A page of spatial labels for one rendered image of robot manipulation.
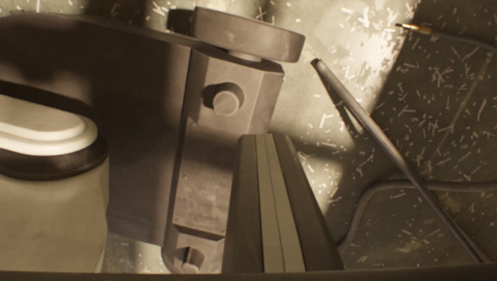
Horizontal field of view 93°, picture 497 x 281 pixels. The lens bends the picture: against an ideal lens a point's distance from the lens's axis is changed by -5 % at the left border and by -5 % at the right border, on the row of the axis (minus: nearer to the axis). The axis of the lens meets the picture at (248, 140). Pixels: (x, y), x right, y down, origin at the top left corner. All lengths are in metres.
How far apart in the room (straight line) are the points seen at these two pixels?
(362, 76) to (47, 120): 0.59
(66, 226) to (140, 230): 0.33
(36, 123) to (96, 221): 0.17
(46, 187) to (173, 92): 0.22
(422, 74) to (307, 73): 0.26
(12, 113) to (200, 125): 0.26
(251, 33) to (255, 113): 0.12
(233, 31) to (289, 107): 0.28
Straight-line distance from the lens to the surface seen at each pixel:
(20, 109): 0.47
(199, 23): 0.42
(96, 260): 0.28
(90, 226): 0.32
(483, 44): 0.73
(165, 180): 0.53
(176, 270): 0.67
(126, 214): 0.62
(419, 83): 0.69
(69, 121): 0.43
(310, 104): 0.61
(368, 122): 0.58
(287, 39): 0.40
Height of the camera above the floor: 0.58
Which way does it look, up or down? 66 degrees down
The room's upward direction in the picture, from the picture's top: 172 degrees counter-clockwise
